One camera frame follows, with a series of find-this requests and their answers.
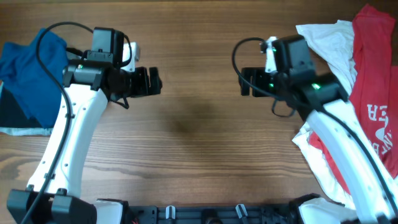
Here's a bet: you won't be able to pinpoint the blue polo shirt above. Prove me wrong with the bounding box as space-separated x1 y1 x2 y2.
1 32 68 128

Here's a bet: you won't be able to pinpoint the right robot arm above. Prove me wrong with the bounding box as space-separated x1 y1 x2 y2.
236 35 397 223

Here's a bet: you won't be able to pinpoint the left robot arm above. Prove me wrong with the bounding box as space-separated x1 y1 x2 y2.
7 27 162 223

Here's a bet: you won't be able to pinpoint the white shirt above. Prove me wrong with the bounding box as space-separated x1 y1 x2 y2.
292 20 357 209

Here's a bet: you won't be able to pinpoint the red printed t-shirt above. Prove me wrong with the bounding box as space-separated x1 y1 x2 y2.
308 3 398 195

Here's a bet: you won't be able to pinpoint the light grey folded garment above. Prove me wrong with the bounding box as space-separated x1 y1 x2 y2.
1 83 53 136

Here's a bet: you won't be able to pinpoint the black folded shorts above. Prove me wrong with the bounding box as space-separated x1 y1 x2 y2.
1 88 42 128

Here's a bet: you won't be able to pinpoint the right black cable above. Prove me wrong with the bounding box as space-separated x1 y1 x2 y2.
231 37 398 218

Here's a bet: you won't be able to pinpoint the black cable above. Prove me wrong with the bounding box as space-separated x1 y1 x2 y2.
20 21 94 224
231 37 398 218

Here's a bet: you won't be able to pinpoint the left black cable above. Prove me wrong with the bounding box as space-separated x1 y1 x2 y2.
20 21 94 224

